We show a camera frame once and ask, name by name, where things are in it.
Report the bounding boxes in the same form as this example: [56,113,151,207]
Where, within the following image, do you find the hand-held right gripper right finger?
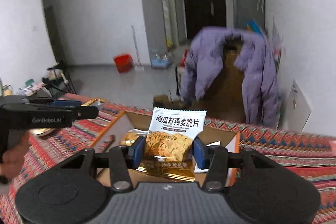
[193,137,283,192]

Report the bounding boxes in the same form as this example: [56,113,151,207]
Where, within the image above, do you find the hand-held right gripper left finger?
[56,136,146,192]

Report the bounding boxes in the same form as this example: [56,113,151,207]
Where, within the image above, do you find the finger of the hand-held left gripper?
[26,98,83,108]
[71,106,99,120]

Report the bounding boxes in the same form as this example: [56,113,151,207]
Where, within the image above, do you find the red cardboard box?
[92,110,241,188]

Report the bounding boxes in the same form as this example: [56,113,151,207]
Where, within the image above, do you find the white gold oat crisp packet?
[139,107,208,183]

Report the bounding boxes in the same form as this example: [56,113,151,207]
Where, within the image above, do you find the person's left hand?
[0,132,31,178]

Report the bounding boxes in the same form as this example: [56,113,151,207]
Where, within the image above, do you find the golden snack packet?
[122,129,147,148]

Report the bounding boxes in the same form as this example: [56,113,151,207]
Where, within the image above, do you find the plate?
[29,128,57,137]

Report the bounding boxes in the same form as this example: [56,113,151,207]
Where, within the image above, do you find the black folding chair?
[43,59,77,98]

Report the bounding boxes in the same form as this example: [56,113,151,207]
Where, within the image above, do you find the plush doll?
[43,63,69,88]

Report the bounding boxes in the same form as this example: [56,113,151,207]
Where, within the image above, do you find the brown cardboard box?
[153,94,190,109]

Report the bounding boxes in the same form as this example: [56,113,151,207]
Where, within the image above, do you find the red bucket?
[113,54,133,74]

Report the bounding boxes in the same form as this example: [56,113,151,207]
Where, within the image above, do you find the white mop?
[131,25,144,71]

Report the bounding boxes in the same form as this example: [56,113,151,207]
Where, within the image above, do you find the brown chair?
[205,40,248,123]

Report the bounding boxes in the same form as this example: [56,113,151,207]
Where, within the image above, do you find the blue pet bowls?
[150,49,173,70]

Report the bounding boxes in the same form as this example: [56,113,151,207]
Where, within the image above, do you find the purple padded jacket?
[181,26,283,129]

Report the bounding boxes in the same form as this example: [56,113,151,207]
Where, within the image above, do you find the dark door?
[181,0,227,44]

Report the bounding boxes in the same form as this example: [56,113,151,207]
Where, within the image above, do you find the white wall panel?
[284,78,312,133]

